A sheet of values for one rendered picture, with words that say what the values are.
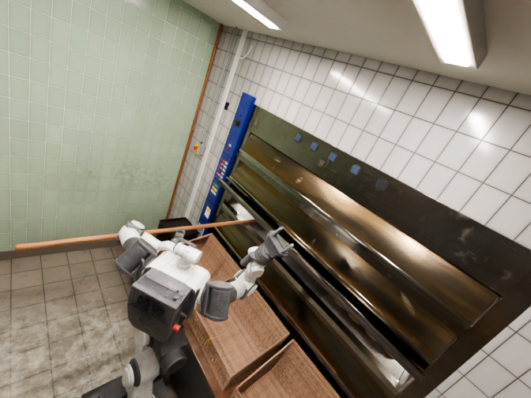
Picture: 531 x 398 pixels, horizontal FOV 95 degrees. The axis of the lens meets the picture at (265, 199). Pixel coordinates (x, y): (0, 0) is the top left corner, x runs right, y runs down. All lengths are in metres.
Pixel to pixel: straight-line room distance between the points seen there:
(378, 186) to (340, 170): 0.25
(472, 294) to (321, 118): 1.19
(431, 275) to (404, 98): 0.88
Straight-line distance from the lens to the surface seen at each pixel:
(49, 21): 2.50
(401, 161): 1.44
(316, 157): 1.65
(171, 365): 1.41
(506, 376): 1.55
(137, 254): 1.26
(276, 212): 1.83
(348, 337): 1.74
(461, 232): 1.39
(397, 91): 1.54
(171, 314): 1.10
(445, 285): 1.45
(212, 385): 1.91
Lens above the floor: 2.23
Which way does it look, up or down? 22 degrees down
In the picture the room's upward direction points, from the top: 24 degrees clockwise
